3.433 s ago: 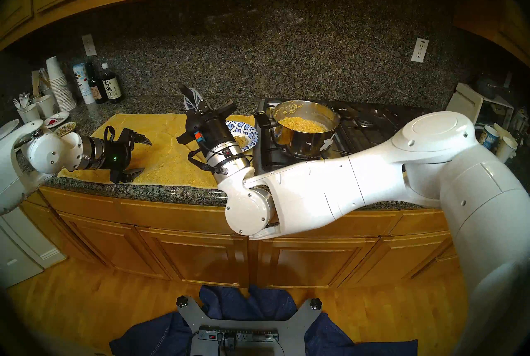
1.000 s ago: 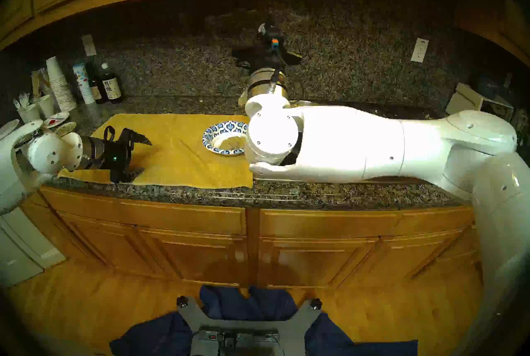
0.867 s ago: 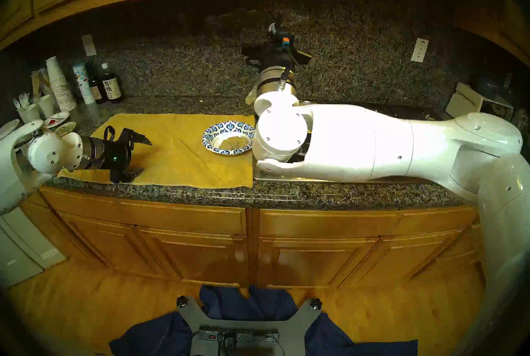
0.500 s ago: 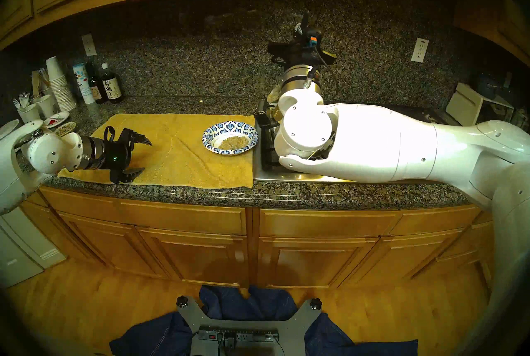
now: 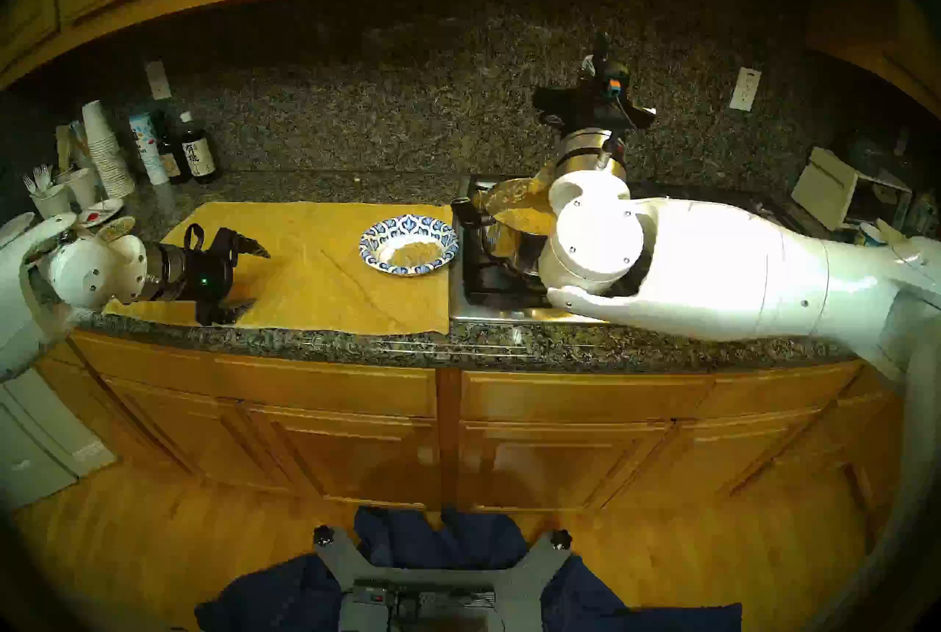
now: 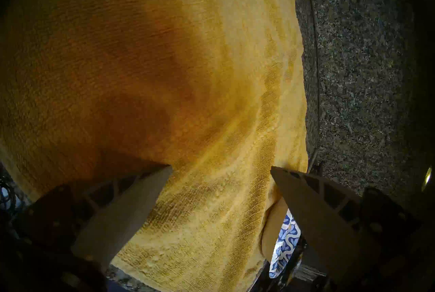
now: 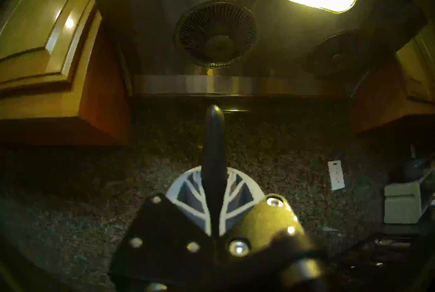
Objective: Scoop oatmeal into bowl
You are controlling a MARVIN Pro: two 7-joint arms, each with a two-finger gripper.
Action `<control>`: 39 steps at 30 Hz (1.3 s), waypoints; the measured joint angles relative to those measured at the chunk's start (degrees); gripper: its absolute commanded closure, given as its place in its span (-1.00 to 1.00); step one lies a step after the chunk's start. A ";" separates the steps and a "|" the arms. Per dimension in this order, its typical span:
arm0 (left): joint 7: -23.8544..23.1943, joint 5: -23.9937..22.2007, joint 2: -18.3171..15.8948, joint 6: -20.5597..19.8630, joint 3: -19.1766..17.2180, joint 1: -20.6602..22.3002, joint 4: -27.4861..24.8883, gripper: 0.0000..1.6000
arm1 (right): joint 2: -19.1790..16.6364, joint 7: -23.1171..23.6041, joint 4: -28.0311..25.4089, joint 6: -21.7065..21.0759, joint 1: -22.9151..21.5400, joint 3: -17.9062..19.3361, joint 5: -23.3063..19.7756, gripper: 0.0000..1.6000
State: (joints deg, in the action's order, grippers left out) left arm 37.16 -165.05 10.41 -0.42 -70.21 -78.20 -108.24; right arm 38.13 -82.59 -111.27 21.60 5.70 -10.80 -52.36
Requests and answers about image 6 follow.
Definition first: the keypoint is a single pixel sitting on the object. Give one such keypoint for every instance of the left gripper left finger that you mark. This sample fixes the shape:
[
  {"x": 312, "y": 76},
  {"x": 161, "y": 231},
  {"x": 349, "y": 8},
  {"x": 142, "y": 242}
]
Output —
[{"x": 115, "y": 216}]

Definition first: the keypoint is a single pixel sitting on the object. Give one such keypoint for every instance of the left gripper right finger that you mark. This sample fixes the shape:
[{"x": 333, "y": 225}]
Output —
[{"x": 326, "y": 216}]

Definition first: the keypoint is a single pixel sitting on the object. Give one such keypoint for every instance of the blue patterned paper bowl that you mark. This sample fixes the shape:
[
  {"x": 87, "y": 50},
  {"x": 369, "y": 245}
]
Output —
[{"x": 287, "y": 243}]

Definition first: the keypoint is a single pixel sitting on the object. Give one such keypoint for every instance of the yellow towel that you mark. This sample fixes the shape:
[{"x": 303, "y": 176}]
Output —
[{"x": 170, "y": 91}]

